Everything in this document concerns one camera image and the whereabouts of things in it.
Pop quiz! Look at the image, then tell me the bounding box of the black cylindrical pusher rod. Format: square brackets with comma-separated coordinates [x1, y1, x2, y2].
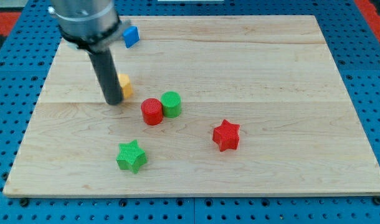
[89, 49, 123, 105]

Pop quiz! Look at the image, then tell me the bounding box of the yellow hexagon block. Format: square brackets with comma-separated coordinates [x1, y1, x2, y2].
[118, 74, 133, 99]

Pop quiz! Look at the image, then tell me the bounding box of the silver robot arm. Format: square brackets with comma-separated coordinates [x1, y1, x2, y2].
[48, 0, 131, 105]

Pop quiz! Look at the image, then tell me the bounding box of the red cylinder block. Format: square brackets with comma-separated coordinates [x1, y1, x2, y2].
[141, 98, 163, 126]

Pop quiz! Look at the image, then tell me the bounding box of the green cylinder block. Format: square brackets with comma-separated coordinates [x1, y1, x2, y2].
[161, 91, 181, 118]

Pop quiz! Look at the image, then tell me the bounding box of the green star block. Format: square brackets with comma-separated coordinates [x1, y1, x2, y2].
[116, 140, 148, 174]

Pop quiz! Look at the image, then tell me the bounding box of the wooden board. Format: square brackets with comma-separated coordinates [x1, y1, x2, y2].
[3, 16, 380, 198]

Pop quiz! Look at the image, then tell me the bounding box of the red star block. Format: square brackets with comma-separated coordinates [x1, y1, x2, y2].
[212, 119, 240, 152]

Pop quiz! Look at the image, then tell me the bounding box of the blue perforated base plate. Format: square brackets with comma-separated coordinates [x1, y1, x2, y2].
[0, 0, 380, 223]

